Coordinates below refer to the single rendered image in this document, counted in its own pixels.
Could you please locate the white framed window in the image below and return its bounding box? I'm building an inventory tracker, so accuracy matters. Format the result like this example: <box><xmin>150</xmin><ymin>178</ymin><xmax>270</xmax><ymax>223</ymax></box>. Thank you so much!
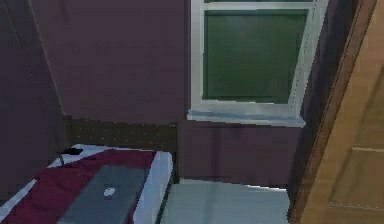
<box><xmin>186</xmin><ymin>0</ymin><xmax>330</xmax><ymax>129</ymax></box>

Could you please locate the small black flat object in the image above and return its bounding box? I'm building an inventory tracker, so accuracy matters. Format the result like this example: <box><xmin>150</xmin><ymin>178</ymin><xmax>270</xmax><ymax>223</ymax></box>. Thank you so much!
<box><xmin>59</xmin><ymin>147</ymin><xmax>84</xmax><ymax>157</ymax></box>

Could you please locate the bed with dark red cover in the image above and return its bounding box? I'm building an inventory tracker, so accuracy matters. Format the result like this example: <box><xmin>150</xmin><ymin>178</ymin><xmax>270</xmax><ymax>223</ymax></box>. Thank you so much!
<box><xmin>0</xmin><ymin>115</ymin><xmax>179</xmax><ymax>224</ymax></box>

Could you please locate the brown wooden room door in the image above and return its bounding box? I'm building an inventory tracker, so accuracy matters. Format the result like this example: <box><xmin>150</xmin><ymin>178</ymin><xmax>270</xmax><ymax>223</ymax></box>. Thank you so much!
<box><xmin>289</xmin><ymin>0</ymin><xmax>384</xmax><ymax>224</ymax></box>

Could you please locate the grey closed laptop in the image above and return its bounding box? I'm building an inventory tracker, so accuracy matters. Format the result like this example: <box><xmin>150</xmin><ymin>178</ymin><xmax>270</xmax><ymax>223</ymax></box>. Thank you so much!
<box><xmin>57</xmin><ymin>164</ymin><xmax>151</xmax><ymax>224</ymax></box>

